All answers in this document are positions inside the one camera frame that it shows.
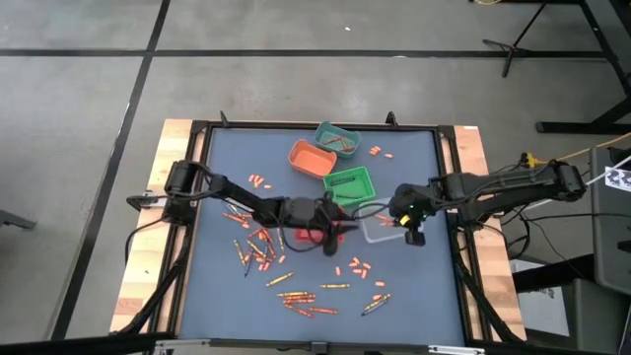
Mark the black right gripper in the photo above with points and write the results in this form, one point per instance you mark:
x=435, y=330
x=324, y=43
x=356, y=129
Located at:
x=411, y=202

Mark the yellow Crayola crayon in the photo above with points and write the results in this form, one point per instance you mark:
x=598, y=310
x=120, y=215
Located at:
x=293, y=294
x=335, y=285
x=234, y=209
x=280, y=279
x=280, y=240
x=239, y=252
x=378, y=301
x=256, y=248

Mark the brown Crayola crayon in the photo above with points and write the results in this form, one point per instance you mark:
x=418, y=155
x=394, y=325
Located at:
x=347, y=147
x=335, y=141

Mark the dark green Crayola crayon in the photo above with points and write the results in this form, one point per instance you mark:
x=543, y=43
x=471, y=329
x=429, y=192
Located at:
x=340, y=181
x=350, y=196

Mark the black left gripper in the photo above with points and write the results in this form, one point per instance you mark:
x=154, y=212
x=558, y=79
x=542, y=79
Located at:
x=308, y=214

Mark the wooden table board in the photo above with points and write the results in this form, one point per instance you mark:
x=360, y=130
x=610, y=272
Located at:
x=493, y=296
x=148, y=256

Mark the dark grey box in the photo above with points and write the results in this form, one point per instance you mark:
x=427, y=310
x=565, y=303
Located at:
x=596, y=320

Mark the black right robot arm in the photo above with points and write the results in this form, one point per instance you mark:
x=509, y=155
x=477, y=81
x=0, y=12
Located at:
x=517, y=190

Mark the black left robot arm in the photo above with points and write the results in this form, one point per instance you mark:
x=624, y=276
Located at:
x=236, y=194

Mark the red slotted plastic basket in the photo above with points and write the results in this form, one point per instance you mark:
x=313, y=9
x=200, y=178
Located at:
x=303, y=237

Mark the orange plastic bin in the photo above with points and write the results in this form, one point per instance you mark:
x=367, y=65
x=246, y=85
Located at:
x=310, y=160

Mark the clear plastic container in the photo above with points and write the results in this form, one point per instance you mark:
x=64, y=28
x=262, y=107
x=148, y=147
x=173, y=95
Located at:
x=379, y=234

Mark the green slotted plastic basket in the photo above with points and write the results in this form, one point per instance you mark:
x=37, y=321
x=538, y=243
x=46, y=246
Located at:
x=362, y=190

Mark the black stand legs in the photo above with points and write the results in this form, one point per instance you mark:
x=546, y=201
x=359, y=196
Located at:
x=567, y=128

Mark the black rig crossbeam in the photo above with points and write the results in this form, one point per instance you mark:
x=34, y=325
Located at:
x=74, y=345

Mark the orange Crayola crayon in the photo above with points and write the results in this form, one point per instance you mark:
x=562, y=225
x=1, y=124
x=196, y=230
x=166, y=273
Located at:
x=305, y=297
x=387, y=224
x=298, y=301
x=380, y=217
x=233, y=217

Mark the grey cabinet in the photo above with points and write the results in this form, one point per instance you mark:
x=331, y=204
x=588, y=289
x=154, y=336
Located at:
x=611, y=232

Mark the black white fiducial tag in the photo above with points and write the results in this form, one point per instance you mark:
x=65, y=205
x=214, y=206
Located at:
x=621, y=180

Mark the teal plastic bin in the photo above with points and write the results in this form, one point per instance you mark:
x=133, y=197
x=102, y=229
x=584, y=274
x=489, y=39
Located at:
x=323, y=129

